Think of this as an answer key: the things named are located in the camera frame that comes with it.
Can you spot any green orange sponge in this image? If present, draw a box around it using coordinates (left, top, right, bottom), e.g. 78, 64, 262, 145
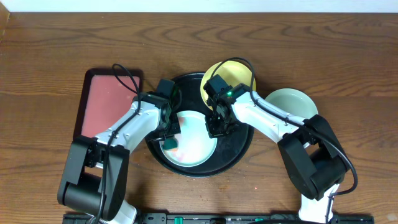
162, 138, 178, 151

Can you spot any light green plate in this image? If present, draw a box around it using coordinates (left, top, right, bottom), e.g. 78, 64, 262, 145
265, 88, 318, 119
159, 110, 217, 167

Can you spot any yellow plate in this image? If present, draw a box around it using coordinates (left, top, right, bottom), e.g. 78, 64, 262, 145
200, 61, 252, 110

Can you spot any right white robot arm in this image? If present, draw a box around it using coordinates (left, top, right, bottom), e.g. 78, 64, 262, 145
203, 83, 353, 223

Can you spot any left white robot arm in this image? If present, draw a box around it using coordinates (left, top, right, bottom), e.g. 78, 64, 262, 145
57, 92, 182, 223

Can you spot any round black tray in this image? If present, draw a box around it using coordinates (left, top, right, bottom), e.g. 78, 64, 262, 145
145, 73, 254, 177

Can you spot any rectangular red black tray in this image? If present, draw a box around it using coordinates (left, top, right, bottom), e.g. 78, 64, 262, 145
73, 68, 136, 138

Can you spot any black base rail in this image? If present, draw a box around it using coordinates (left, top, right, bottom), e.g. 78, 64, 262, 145
62, 212, 376, 224

